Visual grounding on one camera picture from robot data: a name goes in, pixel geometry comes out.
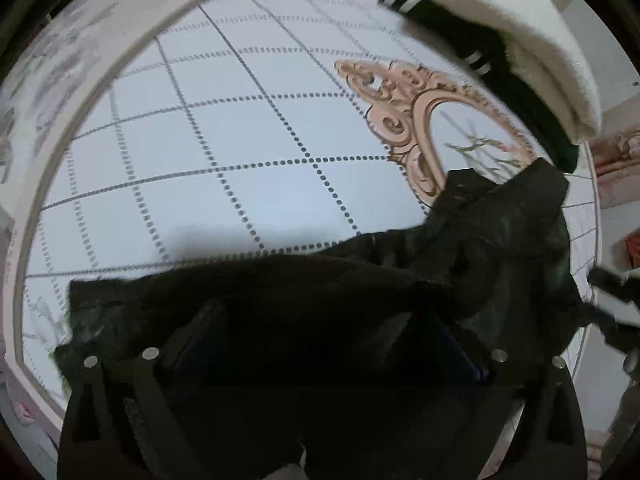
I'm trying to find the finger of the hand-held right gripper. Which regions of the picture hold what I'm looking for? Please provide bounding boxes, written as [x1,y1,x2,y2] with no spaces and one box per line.
[582,302,640,352]
[587,266,640,312]

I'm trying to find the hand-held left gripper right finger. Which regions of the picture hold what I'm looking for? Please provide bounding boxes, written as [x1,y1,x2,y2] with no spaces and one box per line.
[417,310,587,453]

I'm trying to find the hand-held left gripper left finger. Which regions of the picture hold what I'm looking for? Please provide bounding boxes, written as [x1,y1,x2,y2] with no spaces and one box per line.
[59,301,236,453]

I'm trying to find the black large garment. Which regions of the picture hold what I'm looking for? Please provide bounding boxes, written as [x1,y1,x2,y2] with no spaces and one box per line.
[52,157,598,466]

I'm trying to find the pink bedding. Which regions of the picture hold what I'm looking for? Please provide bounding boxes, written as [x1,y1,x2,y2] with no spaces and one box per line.
[590,130,640,208]

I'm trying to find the printed grid pattern blanket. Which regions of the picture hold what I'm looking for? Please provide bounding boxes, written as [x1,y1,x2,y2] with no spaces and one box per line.
[0,0,603,476]

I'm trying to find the black garment with white stripes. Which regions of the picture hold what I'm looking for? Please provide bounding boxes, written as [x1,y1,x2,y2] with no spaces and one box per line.
[377,0,581,173]

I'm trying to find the white fluffy cloth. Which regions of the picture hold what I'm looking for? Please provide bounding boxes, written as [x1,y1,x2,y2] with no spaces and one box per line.
[429,0,602,145]

